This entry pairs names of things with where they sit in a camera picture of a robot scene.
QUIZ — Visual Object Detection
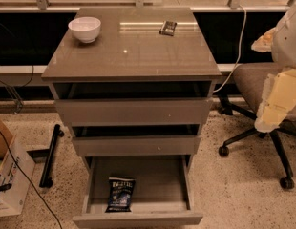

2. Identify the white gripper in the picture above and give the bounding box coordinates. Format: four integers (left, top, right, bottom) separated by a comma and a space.
251, 2, 296, 133

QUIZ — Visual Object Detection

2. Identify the blue chip bag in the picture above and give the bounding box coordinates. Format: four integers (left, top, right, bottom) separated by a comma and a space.
106, 177, 136, 213

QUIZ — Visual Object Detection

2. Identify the grey bottom drawer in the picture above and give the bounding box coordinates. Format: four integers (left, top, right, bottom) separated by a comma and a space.
73, 156, 202, 229

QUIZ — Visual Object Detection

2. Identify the grey drawer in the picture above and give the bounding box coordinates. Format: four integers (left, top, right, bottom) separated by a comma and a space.
71, 124, 201, 156
73, 156, 202, 229
49, 81, 217, 127

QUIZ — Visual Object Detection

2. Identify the grey middle drawer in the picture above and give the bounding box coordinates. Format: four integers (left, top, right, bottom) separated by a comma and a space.
71, 124, 201, 156

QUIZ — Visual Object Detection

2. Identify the grey top drawer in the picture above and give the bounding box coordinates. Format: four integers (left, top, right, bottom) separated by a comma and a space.
49, 81, 217, 127

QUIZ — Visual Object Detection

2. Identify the grey office chair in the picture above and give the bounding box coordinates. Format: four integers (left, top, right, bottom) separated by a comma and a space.
218, 62, 296, 190

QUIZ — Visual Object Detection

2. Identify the small dark snack packet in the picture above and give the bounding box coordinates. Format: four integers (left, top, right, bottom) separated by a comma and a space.
159, 21, 177, 36

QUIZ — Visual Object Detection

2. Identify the white bowl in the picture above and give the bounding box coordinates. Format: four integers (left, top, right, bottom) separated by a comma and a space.
68, 17, 101, 43

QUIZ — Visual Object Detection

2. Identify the black metal bar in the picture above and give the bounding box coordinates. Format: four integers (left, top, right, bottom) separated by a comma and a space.
39, 124, 64, 188

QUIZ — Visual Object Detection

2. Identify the cardboard box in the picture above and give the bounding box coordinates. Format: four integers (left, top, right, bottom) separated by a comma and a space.
0, 119, 35, 217

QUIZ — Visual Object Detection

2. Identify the white cable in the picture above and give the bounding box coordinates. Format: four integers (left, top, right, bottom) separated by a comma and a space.
212, 5, 247, 94

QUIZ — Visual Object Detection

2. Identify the black floor cable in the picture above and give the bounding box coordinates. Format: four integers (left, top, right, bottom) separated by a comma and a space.
0, 125, 64, 229

